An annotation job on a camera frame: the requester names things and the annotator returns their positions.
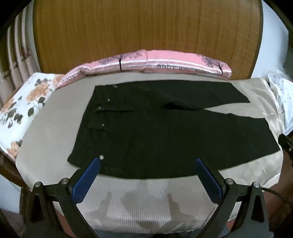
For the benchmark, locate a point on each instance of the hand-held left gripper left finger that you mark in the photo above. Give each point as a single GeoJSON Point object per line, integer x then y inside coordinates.
{"type": "Point", "coordinates": [88, 177]}

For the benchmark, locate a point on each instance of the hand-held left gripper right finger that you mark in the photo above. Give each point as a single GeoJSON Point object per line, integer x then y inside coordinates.
{"type": "Point", "coordinates": [207, 179]}

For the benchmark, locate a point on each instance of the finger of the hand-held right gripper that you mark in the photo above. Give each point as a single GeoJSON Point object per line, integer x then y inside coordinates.
{"type": "Point", "coordinates": [286, 145]}

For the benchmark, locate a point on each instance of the black pants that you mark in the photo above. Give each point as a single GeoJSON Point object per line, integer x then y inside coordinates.
{"type": "Point", "coordinates": [160, 137]}

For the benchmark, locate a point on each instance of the white dotted cloth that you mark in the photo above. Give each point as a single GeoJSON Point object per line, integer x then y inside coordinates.
{"type": "Point", "coordinates": [281, 91]}

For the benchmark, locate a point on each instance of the beige bed sheet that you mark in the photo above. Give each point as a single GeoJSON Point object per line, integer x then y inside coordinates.
{"type": "Point", "coordinates": [57, 119]}

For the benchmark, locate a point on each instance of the white floral pillow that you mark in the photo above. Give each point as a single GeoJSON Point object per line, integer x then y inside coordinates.
{"type": "Point", "coordinates": [23, 107]}

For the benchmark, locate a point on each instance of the pink striped tree print pillow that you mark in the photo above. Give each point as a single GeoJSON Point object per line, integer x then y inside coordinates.
{"type": "Point", "coordinates": [183, 61]}
{"type": "Point", "coordinates": [103, 63]}

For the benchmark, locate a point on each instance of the window grille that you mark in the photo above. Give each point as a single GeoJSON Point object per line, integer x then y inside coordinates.
{"type": "Point", "coordinates": [16, 52]}

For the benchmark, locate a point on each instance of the wooden headboard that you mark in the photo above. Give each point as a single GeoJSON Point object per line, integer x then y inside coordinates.
{"type": "Point", "coordinates": [146, 27]}

